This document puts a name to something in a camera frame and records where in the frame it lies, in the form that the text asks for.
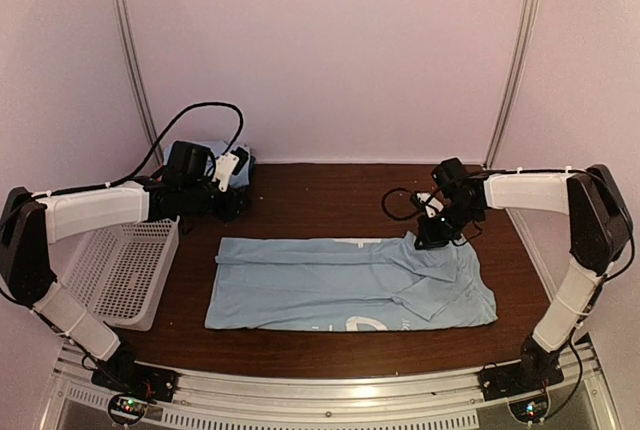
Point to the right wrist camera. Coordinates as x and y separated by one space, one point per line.
426 203

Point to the aluminium corner post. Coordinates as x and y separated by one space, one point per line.
133 69
525 29

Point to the blue printed garment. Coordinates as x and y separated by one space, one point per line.
347 285

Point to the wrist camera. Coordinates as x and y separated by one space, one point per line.
228 164
426 203

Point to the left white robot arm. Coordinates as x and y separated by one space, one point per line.
193 181

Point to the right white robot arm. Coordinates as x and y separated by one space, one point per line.
575 226

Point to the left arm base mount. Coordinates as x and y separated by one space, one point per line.
122 373

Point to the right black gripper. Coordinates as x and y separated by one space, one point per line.
428 238

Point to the left aluminium corner post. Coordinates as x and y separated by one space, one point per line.
133 69

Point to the white plastic laundry basket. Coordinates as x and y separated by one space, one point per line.
119 272

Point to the light blue shirt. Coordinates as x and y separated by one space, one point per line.
242 178

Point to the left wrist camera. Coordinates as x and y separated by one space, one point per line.
228 164

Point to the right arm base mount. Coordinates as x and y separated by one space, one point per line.
520 377

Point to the right aluminium corner post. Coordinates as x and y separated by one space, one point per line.
525 29

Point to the aluminium front rail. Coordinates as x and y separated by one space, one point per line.
441 400

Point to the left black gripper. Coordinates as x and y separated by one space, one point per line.
229 211

